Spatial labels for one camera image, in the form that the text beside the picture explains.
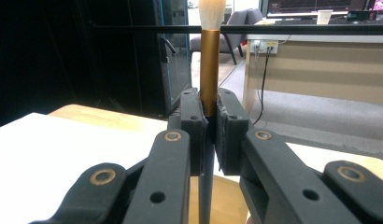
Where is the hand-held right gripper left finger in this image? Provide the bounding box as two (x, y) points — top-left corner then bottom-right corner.
(166, 87), (210, 177)

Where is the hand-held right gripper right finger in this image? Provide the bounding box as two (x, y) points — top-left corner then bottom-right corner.
(215, 88), (255, 176)

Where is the black-handled brush with gold ferrule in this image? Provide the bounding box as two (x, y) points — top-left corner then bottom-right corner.
(197, 0), (227, 224)

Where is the grey armchair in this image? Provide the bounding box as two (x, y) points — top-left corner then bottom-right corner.
(189, 7), (264, 66)

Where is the white power outlet strip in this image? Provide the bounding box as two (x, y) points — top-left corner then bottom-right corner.
(249, 39), (279, 54)

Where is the beige office desk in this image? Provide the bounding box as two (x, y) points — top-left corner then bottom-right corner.
(241, 33), (383, 110)

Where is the black horizontal rod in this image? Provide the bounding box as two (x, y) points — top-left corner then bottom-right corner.
(92, 23), (383, 35)

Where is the white table sheet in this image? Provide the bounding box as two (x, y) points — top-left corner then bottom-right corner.
(0, 112), (383, 224)

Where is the wide computer monitor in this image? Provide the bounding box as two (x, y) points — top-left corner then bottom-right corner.
(265, 0), (352, 19)

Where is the white paper cup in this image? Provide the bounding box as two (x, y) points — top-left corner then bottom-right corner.
(316, 9), (334, 26)

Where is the black curtain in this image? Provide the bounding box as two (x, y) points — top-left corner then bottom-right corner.
(0, 0), (169, 131)

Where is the monitor with pink screen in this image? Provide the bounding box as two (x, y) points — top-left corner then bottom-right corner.
(368, 0), (383, 14)

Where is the black power cable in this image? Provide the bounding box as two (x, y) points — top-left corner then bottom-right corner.
(252, 46), (274, 126)

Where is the dark glass panel teal frame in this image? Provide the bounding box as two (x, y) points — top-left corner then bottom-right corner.
(154, 0), (192, 117)

